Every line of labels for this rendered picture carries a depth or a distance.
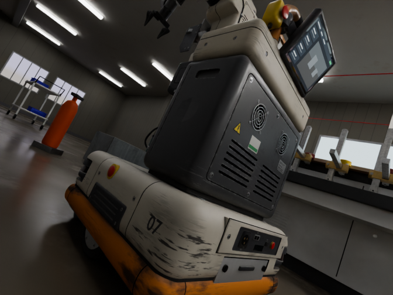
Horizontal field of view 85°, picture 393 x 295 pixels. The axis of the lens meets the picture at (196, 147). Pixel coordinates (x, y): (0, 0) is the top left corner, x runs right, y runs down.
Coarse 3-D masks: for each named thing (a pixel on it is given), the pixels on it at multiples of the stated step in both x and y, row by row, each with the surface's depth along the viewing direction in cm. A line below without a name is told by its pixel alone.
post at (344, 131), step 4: (344, 132) 157; (340, 136) 158; (344, 136) 156; (340, 140) 157; (344, 140) 157; (340, 144) 156; (336, 148) 157; (340, 148) 155; (340, 152) 155; (332, 160) 155; (328, 172) 154; (332, 172) 152; (328, 176) 153; (332, 176) 152
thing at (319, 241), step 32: (384, 192) 148; (288, 224) 177; (320, 224) 163; (352, 224) 152; (288, 256) 170; (320, 256) 155; (352, 256) 145; (384, 256) 136; (352, 288) 139; (384, 288) 131
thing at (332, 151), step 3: (330, 150) 131; (333, 150) 130; (330, 153) 131; (333, 153) 130; (336, 153) 133; (333, 156) 134; (336, 156) 134; (333, 159) 138; (336, 159) 136; (339, 159) 141; (336, 162) 141; (339, 162) 142; (336, 165) 146; (339, 165) 144; (339, 168) 149; (342, 174) 160
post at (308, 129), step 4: (308, 128) 175; (304, 132) 176; (308, 132) 174; (304, 136) 174; (308, 136) 175; (304, 140) 173; (300, 144) 174; (304, 144) 172; (304, 148) 173; (296, 160) 171; (300, 160) 172; (292, 164) 172; (296, 164) 170; (292, 168) 170; (296, 168) 169
